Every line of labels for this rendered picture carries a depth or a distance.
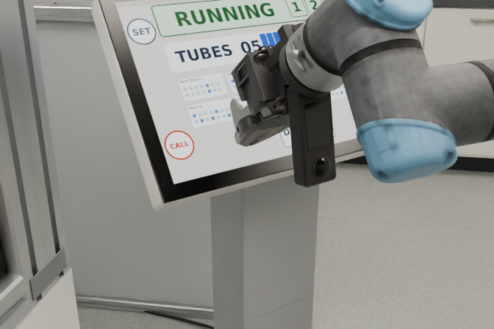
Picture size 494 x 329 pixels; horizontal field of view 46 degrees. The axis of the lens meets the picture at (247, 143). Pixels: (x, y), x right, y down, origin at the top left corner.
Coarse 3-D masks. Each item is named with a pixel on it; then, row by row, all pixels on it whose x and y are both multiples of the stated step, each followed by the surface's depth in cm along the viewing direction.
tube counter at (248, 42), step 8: (256, 32) 87; (264, 32) 88; (272, 32) 89; (240, 40) 86; (248, 40) 86; (256, 40) 87; (264, 40) 87; (272, 40) 88; (240, 48) 85; (248, 48) 86; (256, 48) 86
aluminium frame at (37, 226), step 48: (0, 0) 47; (0, 48) 48; (0, 96) 48; (0, 144) 49; (48, 144) 56; (0, 192) 50; (48, 192) 57; (0, 240) 52; (48, 240) 57; (0, 288) 52; (48, 288) 58
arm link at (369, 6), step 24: (336, 0) 51; (360, 0) 48; (384, 0) 47; (408, 0) 48; (432, 0) 50; (312, 24) 55; (336, 24) 51; (360, 24) 50; (384, 24) 48; (408, 24) 49; (312, 48) 55; (336, 48) 52; (360, 48) 49; (336, 72) 56
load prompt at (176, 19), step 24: (216, 0) 86; (240, 0) 88; (264, 0) 90; (288, 0) 92; (312, 0) 94; (168, 24) 82; (192, 24) 83; (216, 24) 85; (240, 24) 87; (264, 24) 88
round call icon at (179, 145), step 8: (184, 128) 77; (160, 136) 75; (168, 136) 76; (176, 136) 76; (184, 136) 76; (192, 136) 77; (168, 144) 75; (176, 144) 76; (184, 144) 76; (192, 144) 77; (168, 152) 75; (176, 152) 75; (184, 152) 76; (192, 152) 76; (168, 160) 74; (176, 160) 75; (184, 160) 75
